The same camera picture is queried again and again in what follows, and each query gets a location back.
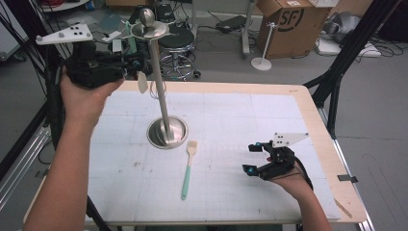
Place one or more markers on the flat white board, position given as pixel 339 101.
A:
pixel 330 48

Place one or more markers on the white round table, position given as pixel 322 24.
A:
pixel 64 6

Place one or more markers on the aluminium rail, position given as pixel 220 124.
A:
pixel 19 173
pixel 339 154

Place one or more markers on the grey tape piece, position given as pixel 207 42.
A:
pixel 346 178
pixel 40 174

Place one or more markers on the flat black case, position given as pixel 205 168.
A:
pixel 231 24

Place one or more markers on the white grid mat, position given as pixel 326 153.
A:
pixel 231 128

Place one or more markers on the thin white floor stand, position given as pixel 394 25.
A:
pixel 261 63

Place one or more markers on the brown tape strip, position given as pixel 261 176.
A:
pixel 342 208

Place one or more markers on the person's left hand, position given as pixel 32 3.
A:
pixel 83 102

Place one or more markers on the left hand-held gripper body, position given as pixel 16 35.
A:
pixel 93 70

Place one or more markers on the grey bundle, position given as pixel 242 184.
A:
pixel 343 27

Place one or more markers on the black round stool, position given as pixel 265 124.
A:
pixel 176 38

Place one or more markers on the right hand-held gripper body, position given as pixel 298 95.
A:
pixel 282 160

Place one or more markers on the white power strip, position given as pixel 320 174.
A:
pixel 110 37

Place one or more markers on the brown cardboard box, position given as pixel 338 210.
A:
pixel 288 38

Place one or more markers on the white desk leg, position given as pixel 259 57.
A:
pixel 248 32

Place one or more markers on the metal utensil stand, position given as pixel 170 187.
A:
pixel 161 96

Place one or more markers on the person's right hand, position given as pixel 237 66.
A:
pixel 296 184

